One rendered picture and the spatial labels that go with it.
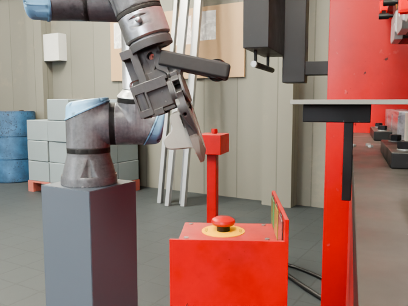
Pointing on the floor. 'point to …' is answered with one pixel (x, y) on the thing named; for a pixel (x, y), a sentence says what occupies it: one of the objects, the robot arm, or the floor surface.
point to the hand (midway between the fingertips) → (204, 153)
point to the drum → (14, 146)
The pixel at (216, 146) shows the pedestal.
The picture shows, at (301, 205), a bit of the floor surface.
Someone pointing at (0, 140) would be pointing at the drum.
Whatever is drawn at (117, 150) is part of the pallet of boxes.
